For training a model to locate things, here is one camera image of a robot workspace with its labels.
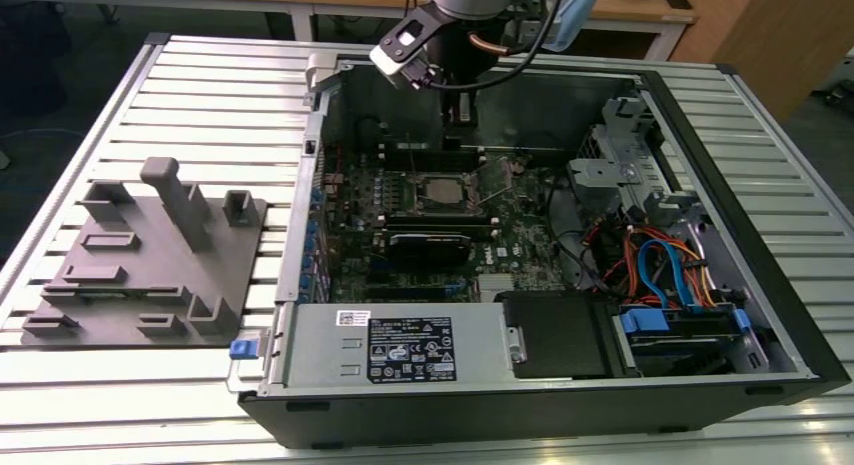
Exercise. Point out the silver CPU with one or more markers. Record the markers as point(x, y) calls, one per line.
point(447, 190)

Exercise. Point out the CPU socket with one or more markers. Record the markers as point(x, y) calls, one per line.
point(420, 205)

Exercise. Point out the grey case latch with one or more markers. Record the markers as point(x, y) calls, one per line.
point(320, 67)

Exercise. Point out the metal drive cage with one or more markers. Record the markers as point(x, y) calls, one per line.
point(594, 177)

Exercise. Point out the green RAM stick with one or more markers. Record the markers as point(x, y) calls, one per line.
point(440, 231)

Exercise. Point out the green motherboard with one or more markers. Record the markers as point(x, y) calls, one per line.
point(527, 235)

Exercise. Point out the black graphics card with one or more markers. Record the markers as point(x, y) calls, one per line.
point(427, 252)

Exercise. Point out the silver chipset heatsink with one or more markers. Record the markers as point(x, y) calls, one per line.
point(496, 282)

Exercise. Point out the wooden cabinet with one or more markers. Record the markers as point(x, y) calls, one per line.
point(781, 40)

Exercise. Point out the black plastic shroud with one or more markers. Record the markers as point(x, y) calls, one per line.
point(560, 335)

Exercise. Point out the hard disk in blue carrier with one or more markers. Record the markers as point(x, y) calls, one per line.
point(643, 320)

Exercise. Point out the grey parts rack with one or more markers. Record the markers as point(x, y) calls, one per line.
point(167, 265)

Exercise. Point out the grey power supply unit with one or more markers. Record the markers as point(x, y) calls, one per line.
point(314, 345)

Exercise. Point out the blue plastic latch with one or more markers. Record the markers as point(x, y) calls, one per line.
point(241, 350)

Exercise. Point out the black PC case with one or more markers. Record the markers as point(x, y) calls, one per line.
point(467, 420)

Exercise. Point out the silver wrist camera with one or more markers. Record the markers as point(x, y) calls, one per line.
point(394, 60)

